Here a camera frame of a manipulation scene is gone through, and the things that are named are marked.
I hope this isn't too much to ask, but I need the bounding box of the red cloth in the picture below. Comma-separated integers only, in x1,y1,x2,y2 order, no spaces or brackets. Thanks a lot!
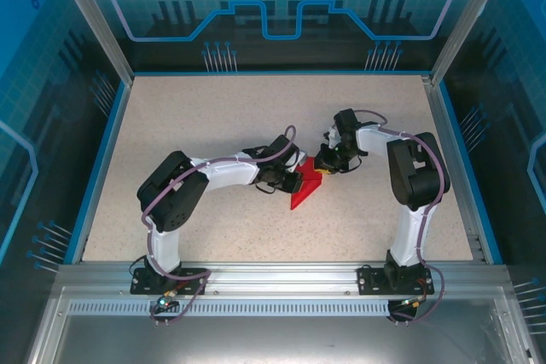
289,157,324,211

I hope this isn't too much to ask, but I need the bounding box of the steel tray shelf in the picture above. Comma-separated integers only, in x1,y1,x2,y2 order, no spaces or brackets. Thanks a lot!
25,286,534,364

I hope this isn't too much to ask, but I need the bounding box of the blue table edge trim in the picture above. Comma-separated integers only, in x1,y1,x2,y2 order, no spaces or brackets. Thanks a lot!
63,68,504,266

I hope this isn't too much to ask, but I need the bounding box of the aluminium mounting rail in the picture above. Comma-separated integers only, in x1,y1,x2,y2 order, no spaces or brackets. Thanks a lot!
55,261,511,296

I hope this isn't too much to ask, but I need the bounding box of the aluminium side rail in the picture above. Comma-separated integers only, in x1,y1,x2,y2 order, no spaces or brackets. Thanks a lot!
420,75,491,263

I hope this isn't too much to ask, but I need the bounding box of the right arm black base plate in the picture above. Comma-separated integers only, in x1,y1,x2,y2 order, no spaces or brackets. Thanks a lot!
357,264,436,296

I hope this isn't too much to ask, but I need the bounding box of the slotted grey cable duct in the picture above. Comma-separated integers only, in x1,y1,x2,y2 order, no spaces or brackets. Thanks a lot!
67,300,392,318

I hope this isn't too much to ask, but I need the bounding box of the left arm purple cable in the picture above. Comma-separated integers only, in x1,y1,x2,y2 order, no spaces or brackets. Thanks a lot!
142,124,299,326

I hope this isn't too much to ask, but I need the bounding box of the cable connector with green light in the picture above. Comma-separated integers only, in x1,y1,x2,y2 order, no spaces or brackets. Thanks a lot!
399,294,428,310
154,290,178,312

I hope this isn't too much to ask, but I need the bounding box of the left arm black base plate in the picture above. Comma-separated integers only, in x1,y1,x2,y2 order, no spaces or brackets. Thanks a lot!
130,267,209,296

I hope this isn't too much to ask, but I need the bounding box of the right aluminium frame post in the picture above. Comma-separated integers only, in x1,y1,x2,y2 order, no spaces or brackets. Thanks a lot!
427,0,516,86

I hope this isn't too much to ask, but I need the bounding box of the aluminium frame post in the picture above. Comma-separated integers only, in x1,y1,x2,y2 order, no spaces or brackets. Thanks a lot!
46,0,136,86
427,0,516,86

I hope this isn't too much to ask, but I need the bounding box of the left aluminium frame post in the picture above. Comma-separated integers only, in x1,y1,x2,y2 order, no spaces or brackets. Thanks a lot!
46,0,136,86

